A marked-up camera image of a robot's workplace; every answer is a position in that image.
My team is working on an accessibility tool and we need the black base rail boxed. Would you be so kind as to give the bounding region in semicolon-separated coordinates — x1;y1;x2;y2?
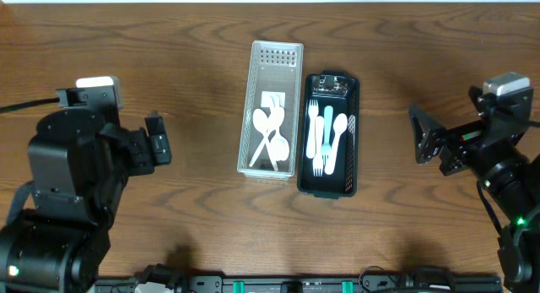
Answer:
90;264;505;293

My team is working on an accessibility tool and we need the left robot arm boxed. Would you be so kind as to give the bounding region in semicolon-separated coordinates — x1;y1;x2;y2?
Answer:
1;109;171;292

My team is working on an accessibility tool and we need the right black cable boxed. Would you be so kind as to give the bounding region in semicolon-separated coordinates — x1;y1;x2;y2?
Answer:
475;181;505;237

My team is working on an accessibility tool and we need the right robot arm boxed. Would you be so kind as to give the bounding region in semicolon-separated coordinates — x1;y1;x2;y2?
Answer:
409;86;539;292

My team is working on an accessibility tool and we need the white spoon group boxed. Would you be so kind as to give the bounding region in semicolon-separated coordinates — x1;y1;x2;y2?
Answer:
324;113;348;175

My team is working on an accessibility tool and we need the white fork group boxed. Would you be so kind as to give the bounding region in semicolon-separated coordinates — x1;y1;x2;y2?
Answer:
306;99;319;159
312;116;324;177

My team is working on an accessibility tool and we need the black cable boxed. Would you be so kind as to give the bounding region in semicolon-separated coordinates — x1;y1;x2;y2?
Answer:
0;97;61;115
475;181;505;237

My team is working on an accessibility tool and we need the black plastic basket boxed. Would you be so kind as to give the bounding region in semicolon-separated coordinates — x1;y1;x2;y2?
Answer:
297;70;360;199

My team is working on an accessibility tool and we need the clear plastic basket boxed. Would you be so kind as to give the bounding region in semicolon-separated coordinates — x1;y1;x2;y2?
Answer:
237;41;304;180

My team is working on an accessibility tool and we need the left black cable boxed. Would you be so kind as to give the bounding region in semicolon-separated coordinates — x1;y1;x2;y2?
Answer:
0;97;61;115

